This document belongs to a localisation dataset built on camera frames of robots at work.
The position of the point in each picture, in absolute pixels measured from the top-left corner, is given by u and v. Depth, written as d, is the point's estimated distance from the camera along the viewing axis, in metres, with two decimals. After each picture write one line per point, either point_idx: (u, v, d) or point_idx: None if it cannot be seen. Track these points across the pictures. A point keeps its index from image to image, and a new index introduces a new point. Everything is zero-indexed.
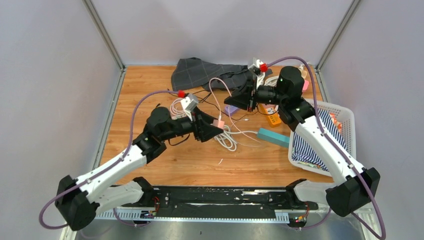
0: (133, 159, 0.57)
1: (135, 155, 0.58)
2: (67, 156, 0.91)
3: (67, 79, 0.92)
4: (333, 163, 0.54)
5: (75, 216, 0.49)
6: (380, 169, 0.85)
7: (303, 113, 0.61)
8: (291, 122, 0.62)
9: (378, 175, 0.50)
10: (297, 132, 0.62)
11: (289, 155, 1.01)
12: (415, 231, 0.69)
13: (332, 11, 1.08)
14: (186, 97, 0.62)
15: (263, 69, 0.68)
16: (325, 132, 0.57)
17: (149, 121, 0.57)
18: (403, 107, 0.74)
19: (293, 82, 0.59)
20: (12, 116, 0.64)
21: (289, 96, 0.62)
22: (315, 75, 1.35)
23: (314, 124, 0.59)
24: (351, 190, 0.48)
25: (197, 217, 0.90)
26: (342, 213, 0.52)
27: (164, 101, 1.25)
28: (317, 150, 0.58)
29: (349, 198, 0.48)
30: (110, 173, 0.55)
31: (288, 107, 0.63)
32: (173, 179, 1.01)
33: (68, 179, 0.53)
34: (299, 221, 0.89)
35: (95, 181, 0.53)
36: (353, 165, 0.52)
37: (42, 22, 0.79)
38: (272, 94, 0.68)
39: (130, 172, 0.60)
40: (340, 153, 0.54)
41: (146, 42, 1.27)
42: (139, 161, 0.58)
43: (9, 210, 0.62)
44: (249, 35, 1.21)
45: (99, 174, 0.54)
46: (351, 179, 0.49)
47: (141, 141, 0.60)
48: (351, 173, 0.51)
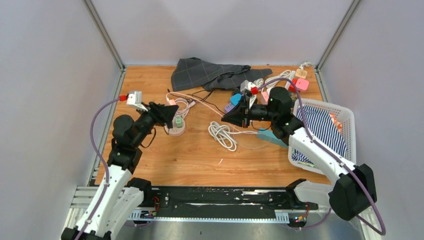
0: (117, 178, 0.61)
1: (116, 174, 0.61)
2: (67, 156, 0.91)
3: (67, 79, 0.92)
4: (326, 165, 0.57)
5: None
6: (380, 170, 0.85)
7: (293, 126, 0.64)
8: (284, 136, 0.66)
9: (370, 170, 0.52)
10: (291, 146, 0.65)
11: (289, 155, 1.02)
12: (414, 232, 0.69)
13: (332, 12, 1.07)
14: (130, 95, 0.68)
15: (254, 92, 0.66)
16: (314, 138, 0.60)
17: (116, 133, 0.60)
18: (403, 107, 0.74)
19: (282, 102, 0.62)
20: (12, 116, 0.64)
21: (277, 113, 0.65)
22: (315, 75, 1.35)
23: (302, 133, 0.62)
24: (346, 187, 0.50)
25: (197, 217, 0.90)
26: (346, 216, 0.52)
27: (164, 101, 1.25)
28: (312, 156, 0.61)
29: (346, 195, 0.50)
30: (104, 205, 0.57)
31: (279, 123, 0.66)
32: (173, 179, 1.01)
33: (67, 232, 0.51)
34: (298, 221, 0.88)
35: (94, 218, 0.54)
36: (344, 164, 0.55)
37: (42, 22, 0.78)
38: (265, 111, 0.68)
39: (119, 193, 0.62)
40: (330, 155, 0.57)
41: (146, 42, 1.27)
42: (124, 177, 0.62)
43: (9, 210, 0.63)
44: (249, 35, 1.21)
45: (95, 210, 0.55)
46: (344, 177, 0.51)
47: (114, 158, 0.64)
48: (344, 171, 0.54)
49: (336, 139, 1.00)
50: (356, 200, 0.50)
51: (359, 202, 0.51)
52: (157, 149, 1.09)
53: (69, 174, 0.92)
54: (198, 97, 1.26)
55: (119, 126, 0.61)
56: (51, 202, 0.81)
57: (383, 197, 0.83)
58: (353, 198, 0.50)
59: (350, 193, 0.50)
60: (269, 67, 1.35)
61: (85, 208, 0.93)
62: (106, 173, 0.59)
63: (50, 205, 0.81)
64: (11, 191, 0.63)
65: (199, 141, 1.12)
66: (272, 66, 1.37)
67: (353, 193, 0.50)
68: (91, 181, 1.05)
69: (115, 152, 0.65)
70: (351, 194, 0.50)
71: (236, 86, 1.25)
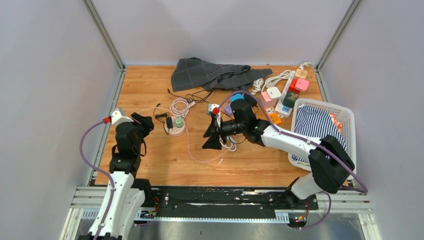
0: (123, 182, 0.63)
1: (121, 179, 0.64)
2: (67, 155, 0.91)
3: (67, 79, 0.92)
4: (297, 148, 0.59)
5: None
6: (380, 170, 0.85)
7: (262, 128, 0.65)
8: (257, 140, 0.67)
9: (334, 138, 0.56)
10: (267, 145, 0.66)
11: (289, 156, 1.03)
12: (415, 232, 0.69)
13: (332, 12, 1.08)
14: (113, 112, 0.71)
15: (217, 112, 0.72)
16: (280, 130, 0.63)
17: (119, 136, 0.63)
18: (403, 107, 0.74)
19: (242, 109, 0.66)
20: (12, 116, 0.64)
21: (244, 121, 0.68)
22: (315, 75, 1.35)
23: (271, 131, 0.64)
24: (318, 159, 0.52)
25: (197, 217, 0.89)
26: (332, 190, 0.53)
27: (164, 101, 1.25)
28: (286, 147, 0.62)
29: (322, 168, 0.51)
30: (114, 208, 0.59)
31: (249, 128, 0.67)
32: (174, 179, 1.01)
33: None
34: (299, 221, 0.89)
35: (107, 221, 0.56)
36: (310, 140, 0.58)
37: (42, 23, 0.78)
38: (234, 125, 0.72)
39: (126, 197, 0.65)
40: (297, 138, 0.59)
41: (146, 42, 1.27)
42: (128, 181, 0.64)
43: (9, 209, 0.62)
44: (249, 35, 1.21)
45: (107, 213, 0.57)
46: (315, 151, 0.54)
47: (115, 165, 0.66)
48: (312, 147, 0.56)
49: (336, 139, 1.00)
50: (332, 169, 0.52)
51: (337, 172, 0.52)
52: (157, 149, 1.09)
53: (69, 174, 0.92)
54: (198, 97, 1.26)
55: (121, 130, 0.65)
56: (51, 202, 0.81)
57: (383, 196, 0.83)
58: (330, 169, 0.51)
59: (325, 164, 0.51)
60: (269, 67, 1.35)
61: (85, 208, 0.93)
62: (110, 180, 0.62)
63: (50, 205, 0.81)
64: (10, 191, 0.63)
65: (199, 141, 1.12)
66: (272, 66, 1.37)
67: (328, 163, 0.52)
68: (91, 180, 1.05)
69: (115, 159, 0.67)
70: (326, 166, 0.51)
71: (236, 86, 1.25)
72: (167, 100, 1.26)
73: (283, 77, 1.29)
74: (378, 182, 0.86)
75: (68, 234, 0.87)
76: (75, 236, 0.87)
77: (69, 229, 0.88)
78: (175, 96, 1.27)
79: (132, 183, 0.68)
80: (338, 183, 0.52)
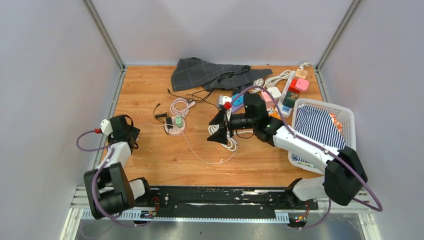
0: (121, 144, 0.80)
1: (118, 144, 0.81)
2: (67, 155, 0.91)
3: (67, 79, 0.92)
4: (312, 156, 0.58)
5: (120, 183, 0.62)
6: (380, 170, 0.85)
7: (274, 127, 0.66)
8: (268, 139, 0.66)
9: (353, 151, 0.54)
10: (278, 145, 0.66)
11: (290, 156, 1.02)
12: (415, 232, 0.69)
13: (332, 12, 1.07)
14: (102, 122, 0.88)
15: (229, 108, 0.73)
16: (296, 133, 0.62)
17: (114, 119, 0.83)
18: (403, 107, 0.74)
19: (256, 105, 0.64)
20: (11, 116, 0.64)
21: (256, 117, 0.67)
22: (315, 75, 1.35)
23: (284, 132, 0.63)
24: (336, 172, 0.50)
25: (197, 217, 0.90)
26: (344, 202, 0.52)
27: (164, 101, 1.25)
28: (299, 152, 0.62)
29: (338, 180, 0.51)
30: (116, 155, 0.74)
31: (261, 126, 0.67)
32: (174, 179, 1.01)
33: (89, 173, 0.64)
34: (299, 221, 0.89)
35: (111, 159, 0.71)
36: (328, 150, 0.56)
37: (42, 23, 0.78)
38: (244, 120, 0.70)
39: (124, 157, 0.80)
40: (313, 145, 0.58)
41: (145, 42, 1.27)
42: (125, 146, 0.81)
43: (9, 209, 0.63)
44: (249, 35, 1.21)
45: (109, 157, 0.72)
46: (332, 162, 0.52)
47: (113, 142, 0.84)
48: (330, 157, 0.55)
49: (336, 139, 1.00)
50: (347, 182, 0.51)
51: (351, 184, 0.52)
52: (157, 149, 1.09)
53: (69, 174, 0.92)
54: (198, 97, 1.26)
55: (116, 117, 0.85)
56: (51, 202, 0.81)
57: (383, 196, 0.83)
58: (345, 181, 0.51)
59: (341, 176, 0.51)
60: (269, 67, 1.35)
61: (85, 208, 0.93)
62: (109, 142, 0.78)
63: (50, 205, 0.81)
64: (10, 191, 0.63)
65: (199, 141, 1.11)
66: (272, 66, 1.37)
67: (343, 175, 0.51)
68: None
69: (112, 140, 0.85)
70: (341, 178, 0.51)
71: (236, 85, 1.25)
72: (167, 100, 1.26)
73: (283, 77, 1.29)
74: (378, 182, 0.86)
75: (68, 234, 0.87)
76: (75, 235, 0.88)
77: (70, 229, 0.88)
78: (175, 96, 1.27)
79: (127, 154, 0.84)
80: (350, 196, 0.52)
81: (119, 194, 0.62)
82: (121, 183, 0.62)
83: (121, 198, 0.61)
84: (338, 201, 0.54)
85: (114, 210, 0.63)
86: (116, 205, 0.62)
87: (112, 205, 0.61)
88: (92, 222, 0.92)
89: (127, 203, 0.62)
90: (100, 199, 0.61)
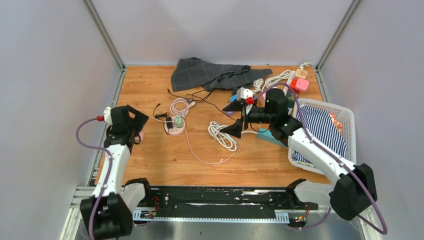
0: (120, 152, 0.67)
1: (117, 149, 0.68)
2: (67, 155, 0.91)
3: (67, 79, 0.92)
4: (326, 166, 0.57)
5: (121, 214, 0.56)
6: (380, 170, 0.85)
7: (291, 127, 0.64)
8: (282, 138, 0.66)
9: (370, 169, 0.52)
10: (290, 146, 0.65)
11: (290, 155, 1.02)
12: (415, 232, 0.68)
13: (332, 12, 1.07)
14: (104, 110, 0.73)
15: (251, 102, 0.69)
16: (313, 139, 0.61)
17: (115, 111, 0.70)
18: (403, 107, 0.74)
19: (278, 102, 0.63)
20: (11, 116, 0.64)
21: (276, 114, 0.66)
22: (315, 75, 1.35)
23: (301, 135, 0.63)
24: (347, 187, 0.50)
25: (197, 217, 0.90)
26: (348, 217, 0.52)
27: (164, 101, 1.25)
28: (311, 158, 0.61)
29: (347, 195, 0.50)
30: (115, 173, 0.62)
31: (278, 123, 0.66)
32: (173, 179, 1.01)
33: (85, 202, 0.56)
34: (299, 221, 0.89)
35: (109, 183, 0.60)
36: (344, 163, 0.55)
37: (42, 22, 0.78)
38: (262, 114, 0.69)
39: (124, 166, 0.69)
40: (330, 155, 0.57)
41: (146, 42, 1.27)
42: (125, 151, 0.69)
43: (8, 209, 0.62)
44: (249, 35, 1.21)
45: (108, 178, 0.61)
46: (346, 177, 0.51)
47: (111, 140, 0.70)
48: (344, 171, 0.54)
49: (336, 139, 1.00)
50: (356, 198, 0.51)
51: (360, 201, 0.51)
52: (157, 149, 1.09)
53: (69, 174, 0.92)
54: (198, 97, 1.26)
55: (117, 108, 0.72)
56: (51, 202, 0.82)
57: (384, 196, 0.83)
58: (354, 197, 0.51)
59: (351, 192, 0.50)
60: (269, 67, 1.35)
61: None
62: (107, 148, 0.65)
63: (50, 205, 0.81)
64: (10, 191, 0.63)
65: (199, 141, 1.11)
66: (272, 66, 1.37)
67: (354, 191, 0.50)
68: (91, 180, 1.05)
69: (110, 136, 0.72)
70: (352, 194, 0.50)
71: (236, 85, 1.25)
72: (167, 100, 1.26)
73: (283, 77, 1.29)
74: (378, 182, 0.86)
75: (68, 234, 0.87)
76: (75, 236, 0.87)
77: (69, 229, 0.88)
78: (175, 96, 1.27)
79: (127, 157, 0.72)
80: (355, 212, 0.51)
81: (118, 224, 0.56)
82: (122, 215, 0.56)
83: (119, 229, 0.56)
84: (341, 214, 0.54)
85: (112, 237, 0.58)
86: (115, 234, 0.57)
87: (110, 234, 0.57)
88: None
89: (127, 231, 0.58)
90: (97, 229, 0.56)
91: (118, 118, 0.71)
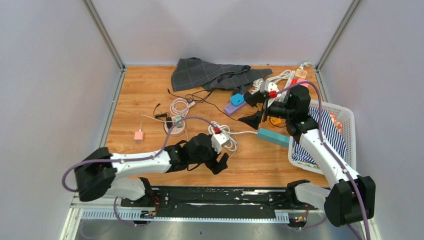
0: (161, 162, 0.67)
1: (163, 158, 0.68)
2: (67, 155, 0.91)
3: (67, 79, 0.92)
4: (329, 169, 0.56)
5: (93, 185, 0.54)
6: (381, 170, 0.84)
7: (308, 126, 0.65)
8: (296, 134, 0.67)
9: (374, 184, 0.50)
10: (301, 144, 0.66)
11: (289, 155, 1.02)
12: (415, 232, 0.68)
13: (332, 12, 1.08)
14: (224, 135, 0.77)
15: (274, 97, 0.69)
16: (325, 141, 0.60)
17: (196, 140, 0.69)
18: (403, 107, 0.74)
19: (300, 98, 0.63)
20: (11, 117, 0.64)
21: (296, 110, 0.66)
22: (315, 75, 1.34)
23: (314, 135, 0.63)
24: (344, 193, 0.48)
25: (197, 217, 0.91)
26: (337, 224, 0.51)
27: (164, 101, 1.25)
28: (318, 159, 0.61)
29: (341, 200, 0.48)
30: (137, 164, 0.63)
31: (294, 120, 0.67)
32: (173, 179, 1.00)
33: (105, 150, 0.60)
34: (299, 221, 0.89)
35: (126, 164, 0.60)
36: (347, 171, 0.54)
37: (42, 22, 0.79)
38: (283, 110, 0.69)
39: (148, 171, 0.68)
40: (335, 160, 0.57)
41: (146, 42, 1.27)
42: (164, 167, 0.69)
43: (8, 208, 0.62)
44: (249, 35, 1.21)
45: (131, 160, 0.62)
46: (345, 183, 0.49)
47: (172, 151, 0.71)
48: (345, 178, 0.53)
49: (336, 139, 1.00)
50: (350, 207, 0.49)
51: (353, 211, 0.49)
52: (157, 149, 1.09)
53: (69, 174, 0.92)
54: (198, 97, 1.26)
55: (203, 139, 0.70)
56: (51, 202, 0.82)
57: (383, 196, 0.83)
58: (348, 205, 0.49)
59: (346, 199, 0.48)
60: (269, 67, 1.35)
61: (85, 208, 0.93)
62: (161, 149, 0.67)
63: (50, 205, 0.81)
64: (10, 190, 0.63)
65: None
66: (272, 66, 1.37)
67: (349, 200, 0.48)
68: None
69: (175, 147, 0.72)
70: (346, 201, 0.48)
71: (236, 85, 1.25)
72: (167, 100, 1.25)
73: (283, 77, 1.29)
74: (378, 183, 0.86)
75: (68, 234, 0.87)
76: (75, 235, 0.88)
77: (70, 229, 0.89)
78: (175, 96, 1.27)
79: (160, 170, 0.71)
80: (345, 221, 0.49)
81: (84, 188, 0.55)
82: (92, 185, 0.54)
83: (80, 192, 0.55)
84: (332, 220, 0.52)
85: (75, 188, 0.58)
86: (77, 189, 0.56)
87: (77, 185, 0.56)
88: (91, 222, 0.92)
89: (82, 198, 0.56)
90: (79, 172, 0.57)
91: (191, 147, 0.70)
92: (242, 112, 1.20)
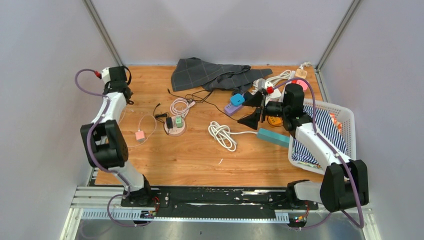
0: (117, 96, 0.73)
1: (114, 95, 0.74)
2: (67, 154, 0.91)
3: (67, 79, 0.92)
4: (322, 155, 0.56)
5: (117, 140, 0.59)
6: (381, 170, 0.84)
7: (304, 121, 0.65)
8: (292, 130, 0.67)
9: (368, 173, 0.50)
10: (298, 139, 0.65)
11: (289, 155, 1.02)
12: (416, 233, 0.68)
13: (332, 11, 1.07)
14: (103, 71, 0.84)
15: (270, 92, 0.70)
16: (318, 132, 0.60)
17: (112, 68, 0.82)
18: (404, 107, 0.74)
19: (294, 95, 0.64)
20: (11, 117, 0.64)
21: (290, 106, 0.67)
22: (315, 75, 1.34)
23: (308, 127, 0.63)
24: (335, 174, 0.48)
25: (197, 217, 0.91)
26: (331, 209, 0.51)
27: (164, 101, 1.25)
28: (311, 148, 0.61)
29: (333, 182, 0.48)
30: (112, 109, 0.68)
31: (290, 116, 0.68)
32: (173, 179, 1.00)
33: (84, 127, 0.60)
34: (299, 221, 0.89)
35: (107, 114, 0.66)
36: (339, 154, 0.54)
37: (41, 23, 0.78)
38: (280, 108, 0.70)
39: (120, 111, 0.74)
40: (328, 146, 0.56)
41: (145, 41, 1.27)
42: (121, 98, 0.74)
43: (8, 209, 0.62)
44: (249, 34, 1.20)
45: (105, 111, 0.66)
46: (337, 165, 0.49)
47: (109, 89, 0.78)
48: (337, 161, 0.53)
49: (336, 139, 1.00)
50: (343, 190, 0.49)
51: (346, 196, 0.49)
52: (157, 149, 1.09)
53: (69, 174, 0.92)
54: (198, 97, 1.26)
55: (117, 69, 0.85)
56: (51, 202, 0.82)
57: (383, 196, 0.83)
58: (340, 188, 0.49)
59: (338, 181, 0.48)
60: (269, 67, 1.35)
61: (85, 208, 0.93)
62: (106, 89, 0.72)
63: (50, 205, 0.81)
64: (9, 191, 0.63)
65: (199, 141, 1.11)
66: (272, 66, 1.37)
67: (341, 181, 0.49)
68: (91, 180, 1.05)
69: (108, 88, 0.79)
70: (338, 183, 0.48)
71: (236, 85, 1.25)
72: (167, 100, 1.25)
73: (283, 77, 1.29)
74: (378, 183, 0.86)
75: (68, 234, 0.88)
76: (75, 235, 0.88)
77: (70, 229, 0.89)
78: (175, 96, 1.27)
79: (123, 107, 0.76)
80: (340, 205, 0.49)
81: (113, 148, 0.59)
82: (118, 142, 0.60)
83: (113, 152, 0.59)
84: (327, 205, 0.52)
85: (108, 163, 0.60)
86: (111, 158, 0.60)
87: (107, 158, 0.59)
88: (91, 223, 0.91)
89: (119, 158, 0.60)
90: (96, 151, 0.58)
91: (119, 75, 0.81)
92: (242, 112, 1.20)
